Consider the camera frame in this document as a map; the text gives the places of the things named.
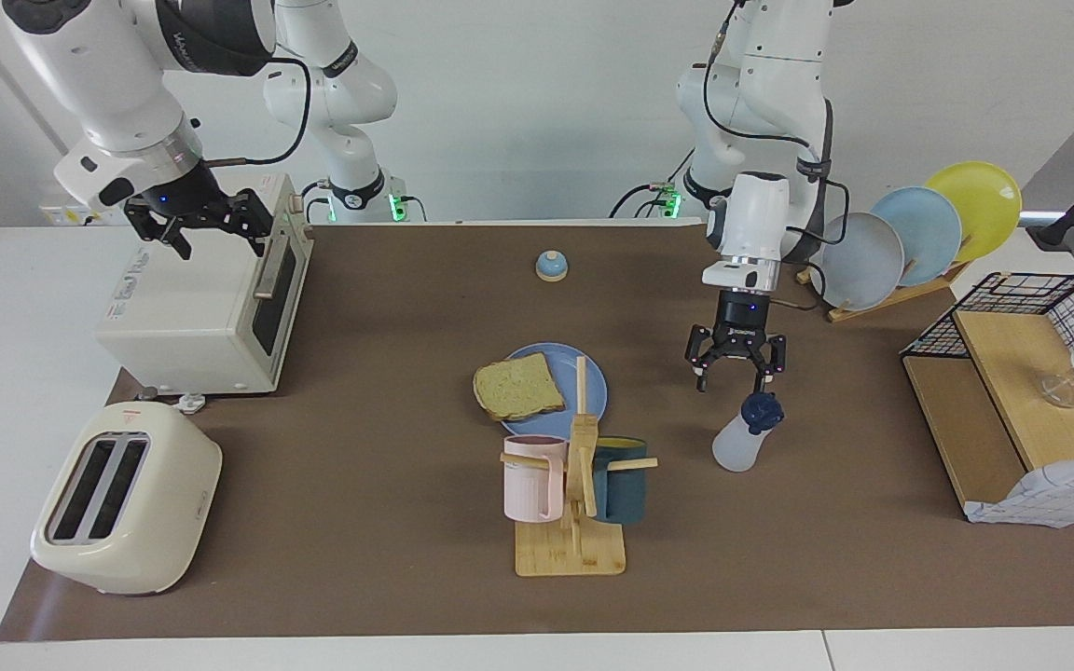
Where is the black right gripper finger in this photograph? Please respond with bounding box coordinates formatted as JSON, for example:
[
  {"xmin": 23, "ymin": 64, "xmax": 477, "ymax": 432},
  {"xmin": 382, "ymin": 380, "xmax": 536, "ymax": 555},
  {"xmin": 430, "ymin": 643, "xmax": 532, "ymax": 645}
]
[
  {"xmin": 223, "ymin": 189, "xmax": 274, "ymax": 257},
  {"xmin": 125, "ymin": 200, "xmax": 193, "ymax": 260}
]

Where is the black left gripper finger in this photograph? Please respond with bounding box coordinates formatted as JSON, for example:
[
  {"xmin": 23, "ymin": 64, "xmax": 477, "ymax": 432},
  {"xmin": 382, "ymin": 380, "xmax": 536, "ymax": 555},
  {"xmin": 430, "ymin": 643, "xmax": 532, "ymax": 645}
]
[
  {"xmin": 684, "ymin": 324, "xmax": 723, "ymax": 392},
  {"xmin": 756, "ymin": 334, "xmax": 788, "ymax": 394}
]

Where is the translucent bottle with blue cap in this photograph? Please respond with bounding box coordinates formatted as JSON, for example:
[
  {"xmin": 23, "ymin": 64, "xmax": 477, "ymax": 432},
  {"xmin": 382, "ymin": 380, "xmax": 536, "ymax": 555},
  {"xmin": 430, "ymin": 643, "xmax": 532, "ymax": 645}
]
[{"xmin": 712, "ymin": 391, "xmax": 785, "ymax": 472}]

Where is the brown bread slice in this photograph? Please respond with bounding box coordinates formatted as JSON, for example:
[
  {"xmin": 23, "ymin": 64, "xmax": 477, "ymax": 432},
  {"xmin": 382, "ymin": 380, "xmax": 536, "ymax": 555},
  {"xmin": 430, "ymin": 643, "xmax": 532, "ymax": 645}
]
[{"xmin": 473, "ymin": 352, "xmax": 566, "ymax": 422}]

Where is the blue round plate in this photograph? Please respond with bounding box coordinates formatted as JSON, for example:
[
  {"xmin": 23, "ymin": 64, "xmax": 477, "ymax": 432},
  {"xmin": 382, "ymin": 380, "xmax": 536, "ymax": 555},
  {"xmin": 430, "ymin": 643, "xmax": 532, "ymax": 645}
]
[{"xmin": 490, "ymin": 342, "xmax": 609, "ymax": 439}]

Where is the pale grey plate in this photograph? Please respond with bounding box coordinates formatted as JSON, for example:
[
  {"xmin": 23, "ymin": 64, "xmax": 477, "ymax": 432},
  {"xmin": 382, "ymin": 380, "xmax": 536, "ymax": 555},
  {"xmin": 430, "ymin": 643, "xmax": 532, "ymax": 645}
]
[{"xmin": 817, "ymin": 212, "xmax": 905, "ymax": 311}]

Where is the wooden plate rack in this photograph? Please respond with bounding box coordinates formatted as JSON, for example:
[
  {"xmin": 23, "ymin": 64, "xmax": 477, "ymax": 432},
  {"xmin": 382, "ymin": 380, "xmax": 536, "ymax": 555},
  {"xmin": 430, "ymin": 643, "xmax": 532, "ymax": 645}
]
[{"xmin": 796, "ymin": 261, "xmax": 971, "ymax": 323}]

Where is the light blue plate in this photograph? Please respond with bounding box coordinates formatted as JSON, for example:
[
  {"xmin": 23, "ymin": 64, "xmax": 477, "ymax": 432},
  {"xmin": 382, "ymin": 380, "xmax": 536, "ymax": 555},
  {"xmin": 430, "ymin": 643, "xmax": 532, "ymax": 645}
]
[{"xmin": 871, "ymin": 186, "xmax": 963, "ymax": 287}]

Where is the yellow plate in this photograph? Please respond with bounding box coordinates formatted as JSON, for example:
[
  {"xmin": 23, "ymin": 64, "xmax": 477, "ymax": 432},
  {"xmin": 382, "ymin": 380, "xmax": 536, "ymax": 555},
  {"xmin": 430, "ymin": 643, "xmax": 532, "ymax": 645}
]
[{"xmin": 924, "ymin": 161, "xmax": 1023, "ymax": 264}]

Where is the white toaster oven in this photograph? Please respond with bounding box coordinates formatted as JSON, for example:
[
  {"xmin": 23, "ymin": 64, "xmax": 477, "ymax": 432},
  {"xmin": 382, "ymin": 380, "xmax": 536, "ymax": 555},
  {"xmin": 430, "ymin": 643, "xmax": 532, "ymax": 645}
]
[{"xmin": 94, "ymin": 172, "xmax": 314, "ymax": 395}]

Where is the white power strip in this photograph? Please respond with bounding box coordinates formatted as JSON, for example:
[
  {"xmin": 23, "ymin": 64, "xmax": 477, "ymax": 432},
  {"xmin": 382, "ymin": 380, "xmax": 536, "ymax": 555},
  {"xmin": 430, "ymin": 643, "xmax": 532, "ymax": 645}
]
[{"xmin": 38, "ymin": 191, "xmax": 132, "ymax": 227}]

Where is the teal mug yellow inside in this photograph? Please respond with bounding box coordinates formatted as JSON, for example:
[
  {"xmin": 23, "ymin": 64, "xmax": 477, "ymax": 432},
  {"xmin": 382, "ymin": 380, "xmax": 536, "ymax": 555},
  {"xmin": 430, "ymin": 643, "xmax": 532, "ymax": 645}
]
[{"xmin": 591, "ymin": 436, "xmax": 649, "ymax": 523}]

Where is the brown table mat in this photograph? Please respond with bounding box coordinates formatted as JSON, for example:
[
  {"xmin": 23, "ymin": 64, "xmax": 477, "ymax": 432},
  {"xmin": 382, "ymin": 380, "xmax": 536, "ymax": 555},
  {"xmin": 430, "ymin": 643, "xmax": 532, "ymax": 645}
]
[{"xmin": 0, "ymin": 224, "xmax": 1074, "ymax": 642}]

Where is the pink ribbed mug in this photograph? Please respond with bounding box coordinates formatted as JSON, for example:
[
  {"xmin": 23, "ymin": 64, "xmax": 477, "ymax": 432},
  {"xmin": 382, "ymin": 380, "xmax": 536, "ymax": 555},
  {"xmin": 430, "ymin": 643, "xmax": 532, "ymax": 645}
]
[{"xmin": 503, "ymin": 434, "xmax": 569, "ymax": 523}]

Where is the wooden mug tree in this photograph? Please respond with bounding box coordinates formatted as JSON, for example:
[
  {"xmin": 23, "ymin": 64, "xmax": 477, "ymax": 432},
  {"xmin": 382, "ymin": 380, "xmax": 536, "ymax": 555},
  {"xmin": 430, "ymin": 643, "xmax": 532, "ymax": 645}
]
[{"xmin": 500, "ymin": 355, "xmax": 660, "ymax": 577}]

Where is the wooden two-level shelf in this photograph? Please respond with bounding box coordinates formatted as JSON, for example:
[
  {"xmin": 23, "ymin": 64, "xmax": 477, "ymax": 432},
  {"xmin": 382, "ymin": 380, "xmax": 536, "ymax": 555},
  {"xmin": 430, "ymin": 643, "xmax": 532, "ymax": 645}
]
[{"xmin": 902, "ymin": 309, "xmax": 1074, "ymax": 509}]

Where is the cream two-slot toaster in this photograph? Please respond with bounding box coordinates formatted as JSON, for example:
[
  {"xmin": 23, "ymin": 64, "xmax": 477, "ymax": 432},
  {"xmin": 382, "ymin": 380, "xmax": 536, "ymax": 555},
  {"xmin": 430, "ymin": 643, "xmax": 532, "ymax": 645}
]
[{"xmin": 31, "ymin": 401, "xmax": 223, "ymax": 596}]

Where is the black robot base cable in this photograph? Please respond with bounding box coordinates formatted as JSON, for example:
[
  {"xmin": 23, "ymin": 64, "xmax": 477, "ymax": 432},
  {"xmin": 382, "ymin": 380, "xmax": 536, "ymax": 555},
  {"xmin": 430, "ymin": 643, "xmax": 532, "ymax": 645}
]
[
  {"xmin": 299, "ymin": 180, "xmax": 428, "ymax": 225},
  {"xmin": 610, "ymin": 154, "xmax": 698, "ymax": 221}
]

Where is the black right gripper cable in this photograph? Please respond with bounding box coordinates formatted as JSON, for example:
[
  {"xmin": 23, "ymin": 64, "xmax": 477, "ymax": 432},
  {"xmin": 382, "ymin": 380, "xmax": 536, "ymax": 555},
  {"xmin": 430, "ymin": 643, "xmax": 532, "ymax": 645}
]
[{"xmin": 206, "ymin": 58, "xmax": 312, "ymax": 169}]

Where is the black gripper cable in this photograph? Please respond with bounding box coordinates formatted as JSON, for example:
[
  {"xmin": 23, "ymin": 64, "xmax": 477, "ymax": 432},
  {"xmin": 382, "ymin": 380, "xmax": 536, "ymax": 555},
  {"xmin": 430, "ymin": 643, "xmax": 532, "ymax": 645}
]
[
  {"xmin": 703, "ymin": 0, "xmax": 850, "ymax": 308},
  {"xmin": 206, "ymin": 58, "xmax": 312, "ymax": 169}
]

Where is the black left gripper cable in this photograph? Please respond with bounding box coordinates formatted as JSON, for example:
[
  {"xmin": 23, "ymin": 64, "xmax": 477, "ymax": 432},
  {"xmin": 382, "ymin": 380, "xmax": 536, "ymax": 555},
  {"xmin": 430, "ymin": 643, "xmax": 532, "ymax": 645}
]
[{"xmin": 703, "ymin": 0, "xmax": 850, "ymax": 308}]

